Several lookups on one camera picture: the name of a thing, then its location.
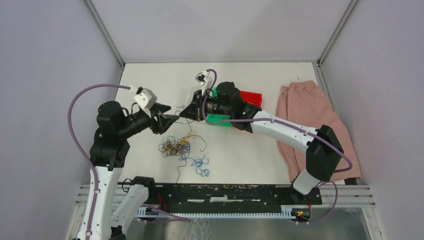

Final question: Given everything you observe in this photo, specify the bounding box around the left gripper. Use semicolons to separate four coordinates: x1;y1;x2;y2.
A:
119;101;180;137

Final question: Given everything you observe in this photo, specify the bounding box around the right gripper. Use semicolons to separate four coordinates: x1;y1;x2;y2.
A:
179;89;233;122

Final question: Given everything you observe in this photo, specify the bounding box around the dark thin cable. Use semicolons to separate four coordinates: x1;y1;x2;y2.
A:
174;105;208;184

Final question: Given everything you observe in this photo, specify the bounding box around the cable pile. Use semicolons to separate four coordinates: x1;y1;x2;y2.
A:
157;130;200;159

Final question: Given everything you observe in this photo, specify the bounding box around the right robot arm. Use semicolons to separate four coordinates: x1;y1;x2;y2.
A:
179;82;346;204

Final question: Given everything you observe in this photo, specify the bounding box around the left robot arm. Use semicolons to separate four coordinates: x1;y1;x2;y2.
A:
76;101;180;240

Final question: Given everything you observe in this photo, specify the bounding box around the clear plastic bin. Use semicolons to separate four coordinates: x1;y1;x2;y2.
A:
182;94;196;112

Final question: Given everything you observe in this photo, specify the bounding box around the green plastic bin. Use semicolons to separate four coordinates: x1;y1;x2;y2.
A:
207;87;233;127

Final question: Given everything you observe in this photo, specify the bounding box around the red plastic bin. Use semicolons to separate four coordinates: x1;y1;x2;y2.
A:
240;90;263;107

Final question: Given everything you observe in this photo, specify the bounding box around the pink cloth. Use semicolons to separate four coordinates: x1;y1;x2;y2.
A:
275;80;362;182

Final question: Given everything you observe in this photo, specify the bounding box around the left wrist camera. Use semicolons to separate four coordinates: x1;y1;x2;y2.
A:
134;87;158;110

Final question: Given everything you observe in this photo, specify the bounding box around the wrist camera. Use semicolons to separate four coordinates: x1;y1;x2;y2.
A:
134;87;158;110
195;70;214;96

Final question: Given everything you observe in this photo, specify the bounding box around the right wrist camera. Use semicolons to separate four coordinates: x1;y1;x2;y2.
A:
195;70;214;96

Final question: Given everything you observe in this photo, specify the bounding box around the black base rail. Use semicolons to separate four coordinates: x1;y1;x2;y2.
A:
145;183;323;214

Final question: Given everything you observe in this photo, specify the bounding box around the white cable duct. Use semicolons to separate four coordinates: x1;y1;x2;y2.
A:
134;207;296;220

